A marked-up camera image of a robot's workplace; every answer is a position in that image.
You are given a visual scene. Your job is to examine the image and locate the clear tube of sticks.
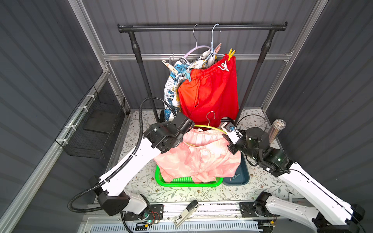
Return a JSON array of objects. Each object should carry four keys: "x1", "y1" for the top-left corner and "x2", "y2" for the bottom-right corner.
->
[{"x1": 267, "y1": 118, "x2": 286, "y2": 144}]

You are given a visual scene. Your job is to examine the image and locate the comic print shorts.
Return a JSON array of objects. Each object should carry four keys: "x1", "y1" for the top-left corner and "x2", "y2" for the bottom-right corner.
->
[{"x1": 164, "y1": 49, "x2": 217, "y2": 121}]

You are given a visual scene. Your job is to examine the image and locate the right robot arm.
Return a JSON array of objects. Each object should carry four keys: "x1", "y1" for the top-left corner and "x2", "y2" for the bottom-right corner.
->
[{"x1": 222, "y1": 122, "x2": 365, "y2": 233}]

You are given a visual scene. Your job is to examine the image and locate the salmon clothespin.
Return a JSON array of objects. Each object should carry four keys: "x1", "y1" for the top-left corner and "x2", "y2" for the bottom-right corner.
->
[{"x1": 214, "y1": 43, "x2": 221, "y2": 53}]

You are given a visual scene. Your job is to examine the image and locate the blue clothespin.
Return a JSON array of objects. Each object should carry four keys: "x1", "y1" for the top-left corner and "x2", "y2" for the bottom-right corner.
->
[{"x1": 183, "y1": 70, "x2": 191, "y2": 82}]

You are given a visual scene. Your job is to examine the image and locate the black clothes rack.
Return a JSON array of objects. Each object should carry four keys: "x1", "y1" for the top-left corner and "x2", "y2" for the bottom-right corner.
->
[{"x1": 117, "y1": 21, "x2": 288, "y2": 125}]

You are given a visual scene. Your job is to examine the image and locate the dark teal tray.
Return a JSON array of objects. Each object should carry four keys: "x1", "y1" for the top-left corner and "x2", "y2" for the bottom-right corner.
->
[{"x1": 222, "y1": 153, "x2": 250, "y2": 186}]

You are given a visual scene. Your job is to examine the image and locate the silver black handheld device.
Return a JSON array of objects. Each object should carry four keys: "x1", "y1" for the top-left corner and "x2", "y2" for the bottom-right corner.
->
[{"x1": 173, "y1": 200, "x2": 199, "y2": 227}]

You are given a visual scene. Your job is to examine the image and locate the red shorts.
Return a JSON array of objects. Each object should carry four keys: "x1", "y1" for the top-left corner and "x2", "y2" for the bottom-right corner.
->
[{"x1": 178, "y1": 54, "x2": 239, "y2": 126}]

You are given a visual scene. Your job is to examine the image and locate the beige clothespin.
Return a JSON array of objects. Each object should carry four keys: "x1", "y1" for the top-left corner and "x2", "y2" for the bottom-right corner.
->
[{"x1": 162, "y1": 60, "x2": 178, "y2": 74}]

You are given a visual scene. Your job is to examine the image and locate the green plastic hanger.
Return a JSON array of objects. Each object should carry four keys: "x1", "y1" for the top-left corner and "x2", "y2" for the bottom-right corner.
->
[{"x1": 184, "y1": 111, "x2": 225, "y2": 147}]

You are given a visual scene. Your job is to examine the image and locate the black wire wall basket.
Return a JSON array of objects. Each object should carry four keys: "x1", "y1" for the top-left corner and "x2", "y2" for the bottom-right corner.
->
[{"x1": 56, "y1": 89, "x2": 126, "y2": 160}]

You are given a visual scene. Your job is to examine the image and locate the green plastic basket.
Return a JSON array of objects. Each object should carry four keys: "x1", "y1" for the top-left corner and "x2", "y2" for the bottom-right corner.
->
[{"x1": 155, "y1": 166, "x2": 223, "y2": 188}]

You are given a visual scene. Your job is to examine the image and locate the light blue wire hanger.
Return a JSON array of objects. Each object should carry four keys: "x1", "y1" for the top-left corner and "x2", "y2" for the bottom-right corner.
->
[{"x1": 203, "y1": 23, "x2": 226, "y2": 66}]

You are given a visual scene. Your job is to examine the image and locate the pink tie-dye shorts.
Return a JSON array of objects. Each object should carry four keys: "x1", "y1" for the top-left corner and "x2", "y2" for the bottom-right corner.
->
[{"x1": 154, "y1": 129, "x2": 241, "y2": 183}]

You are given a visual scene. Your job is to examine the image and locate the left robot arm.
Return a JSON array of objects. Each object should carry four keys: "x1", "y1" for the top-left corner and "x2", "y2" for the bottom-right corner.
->
[{"x1": 67, "y1": 107, "x2": 195, "y2": 219}]

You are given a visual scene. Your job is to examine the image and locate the yellow clothespin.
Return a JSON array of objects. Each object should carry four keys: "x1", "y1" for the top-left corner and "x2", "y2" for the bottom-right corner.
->
[{"x1": 228, "y1": 49, "x2": 236, "y2": 61}]

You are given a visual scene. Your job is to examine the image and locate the lilac plastic hanger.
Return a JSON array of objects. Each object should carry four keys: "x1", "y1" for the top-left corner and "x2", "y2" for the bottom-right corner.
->
[{"x1": 183, "y1": 24, "x2": 211, "y2": 59}]

